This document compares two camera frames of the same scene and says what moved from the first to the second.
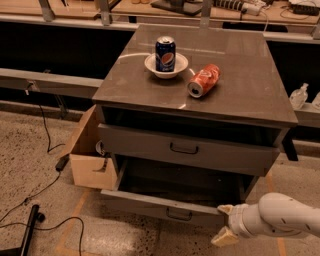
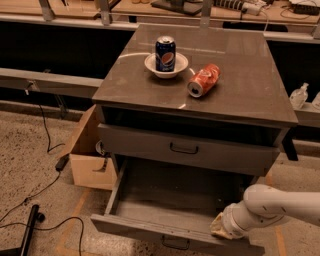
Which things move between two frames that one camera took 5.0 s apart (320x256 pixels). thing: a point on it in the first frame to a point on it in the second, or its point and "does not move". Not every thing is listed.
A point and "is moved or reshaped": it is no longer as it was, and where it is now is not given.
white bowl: [179, 64] does not move
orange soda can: [203, 80] does not move
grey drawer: [177, 191] is moved or reshaped
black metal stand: [35, 216] does not move
